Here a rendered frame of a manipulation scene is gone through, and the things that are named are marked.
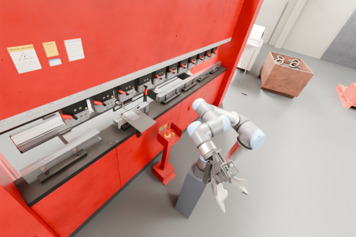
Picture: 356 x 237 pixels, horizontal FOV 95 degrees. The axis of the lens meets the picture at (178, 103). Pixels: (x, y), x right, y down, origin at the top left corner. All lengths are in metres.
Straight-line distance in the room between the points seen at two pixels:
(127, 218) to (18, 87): 1.60
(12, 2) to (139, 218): 1.95
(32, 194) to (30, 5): 1.05
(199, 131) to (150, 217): 1.54
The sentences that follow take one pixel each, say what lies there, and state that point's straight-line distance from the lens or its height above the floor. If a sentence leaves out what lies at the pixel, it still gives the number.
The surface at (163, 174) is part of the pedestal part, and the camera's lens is 2.20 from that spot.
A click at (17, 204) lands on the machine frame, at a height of 1.07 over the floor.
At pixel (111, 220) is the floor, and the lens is 2.16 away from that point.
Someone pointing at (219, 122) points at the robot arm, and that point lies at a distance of 0.77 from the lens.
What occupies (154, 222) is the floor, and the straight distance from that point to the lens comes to 2.13.
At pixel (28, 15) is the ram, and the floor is 1.83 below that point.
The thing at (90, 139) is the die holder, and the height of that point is 0.95.
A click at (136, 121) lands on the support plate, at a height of 1.00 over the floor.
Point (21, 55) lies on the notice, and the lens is 0.99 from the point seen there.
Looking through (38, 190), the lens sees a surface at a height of 0.88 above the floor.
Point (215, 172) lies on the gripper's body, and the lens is 0.71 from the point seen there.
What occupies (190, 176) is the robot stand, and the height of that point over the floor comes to 0.76.
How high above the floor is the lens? 2.04
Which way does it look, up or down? 37 degrees down
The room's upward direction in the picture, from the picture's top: 11 degrees clockwise
